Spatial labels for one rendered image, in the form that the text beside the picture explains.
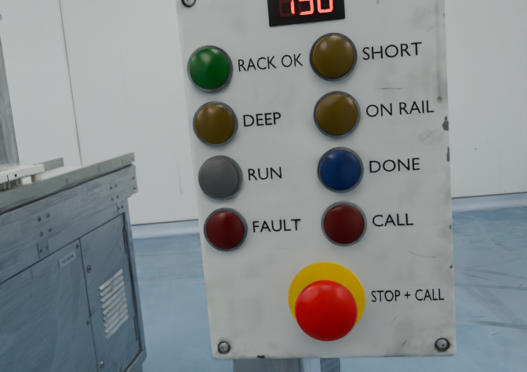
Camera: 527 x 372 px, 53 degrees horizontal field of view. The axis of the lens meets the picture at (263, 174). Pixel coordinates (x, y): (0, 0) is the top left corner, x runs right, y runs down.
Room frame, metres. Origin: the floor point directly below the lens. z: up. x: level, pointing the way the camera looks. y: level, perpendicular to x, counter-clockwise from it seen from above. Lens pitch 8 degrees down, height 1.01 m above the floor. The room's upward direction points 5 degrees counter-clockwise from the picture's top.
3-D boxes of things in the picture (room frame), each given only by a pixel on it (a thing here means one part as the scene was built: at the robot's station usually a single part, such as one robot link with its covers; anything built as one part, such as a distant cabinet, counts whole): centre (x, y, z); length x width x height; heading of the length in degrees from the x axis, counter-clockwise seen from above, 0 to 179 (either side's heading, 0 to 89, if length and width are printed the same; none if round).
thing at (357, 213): (0.34, -0.05, 0.92); 0.03 x 0.01 x 0.03; 82
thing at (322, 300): (0.34, -0.03, 0.87); 0.04 x 0.04 x 0.04; 82
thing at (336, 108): (0.34, -0.05, 0.99); 0.03 x 0.01 x 0.03; 82
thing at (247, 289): (0.38, -0.04, 0.96); 0.17 x 0.06 x 0.26; 82
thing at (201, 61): (0.35, 0.03, 1.03); 0.03 x 0.01 x 0.03; 82
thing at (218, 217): (0.35, 0.03, 0.92); 0.03 x 0.01 x 0.03; 82
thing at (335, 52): (0.34, -0.05, 1.03); 0.03 x 0.01 x 0.03; 82
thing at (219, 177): (0.35, 0.03, 0.96); 0.03 x 0.01 x 0.03; 82
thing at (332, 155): (0.34, -0.05, 0.96); 0.03 x 0.01 x 0.03; 82
